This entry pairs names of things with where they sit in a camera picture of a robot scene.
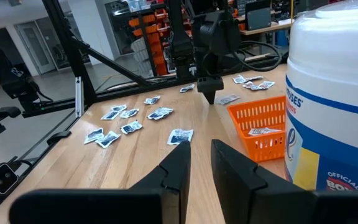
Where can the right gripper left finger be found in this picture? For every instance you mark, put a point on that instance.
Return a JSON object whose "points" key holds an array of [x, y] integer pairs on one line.
{"points": [[166, 186]]}

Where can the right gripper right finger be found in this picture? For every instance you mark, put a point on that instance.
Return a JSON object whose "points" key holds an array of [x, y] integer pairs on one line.
{"points": [[238, 186]]}

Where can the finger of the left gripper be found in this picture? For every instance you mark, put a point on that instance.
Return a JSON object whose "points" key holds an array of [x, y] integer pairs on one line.
{"points": [[213, 96], [208, 96]]}

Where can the antiseptic towelette packet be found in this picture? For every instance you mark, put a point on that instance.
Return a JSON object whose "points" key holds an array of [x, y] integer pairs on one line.
{"points": [[107, 139], [129, 113], [166, 110], [154, 115], [110, 115], [179, 137], [118, 108], [186, 88], [93, 135], [131, 127], [151, 100]]}

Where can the Lysol wipes canister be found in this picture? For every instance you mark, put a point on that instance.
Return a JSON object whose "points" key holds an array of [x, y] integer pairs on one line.
{"points": [[331, 93]]}

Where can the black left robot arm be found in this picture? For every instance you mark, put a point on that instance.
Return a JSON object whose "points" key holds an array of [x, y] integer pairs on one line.
{"points": [[180, 37]]}

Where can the orange plastic basket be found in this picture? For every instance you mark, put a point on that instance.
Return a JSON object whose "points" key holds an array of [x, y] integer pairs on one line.
{"points": [[261, 155]]}

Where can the grey laptop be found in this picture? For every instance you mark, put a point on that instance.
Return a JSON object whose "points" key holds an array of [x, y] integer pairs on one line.
{"points": [[258, 17]]}

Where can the wooden desk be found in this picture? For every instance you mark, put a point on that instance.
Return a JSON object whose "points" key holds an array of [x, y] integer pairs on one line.
{"points": [[266, 28]]}

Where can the white stacked storage bins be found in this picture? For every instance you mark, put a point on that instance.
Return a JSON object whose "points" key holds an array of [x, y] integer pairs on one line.
{"points": [[141, 53]]}

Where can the black table clamp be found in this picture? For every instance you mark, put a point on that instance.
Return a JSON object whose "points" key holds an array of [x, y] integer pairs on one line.
{"points": [[57, 137]]}

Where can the silver aluminium bar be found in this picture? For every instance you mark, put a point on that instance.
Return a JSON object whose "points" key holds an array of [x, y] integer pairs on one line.
{"points": [[79, 96]]}

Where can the white square column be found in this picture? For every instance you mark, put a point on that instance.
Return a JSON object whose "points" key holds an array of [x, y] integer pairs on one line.
{"points": [[89, 25]]}

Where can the grey glass door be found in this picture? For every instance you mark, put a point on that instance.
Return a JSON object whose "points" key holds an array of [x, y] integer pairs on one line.
{"points": [[36, 46]]}

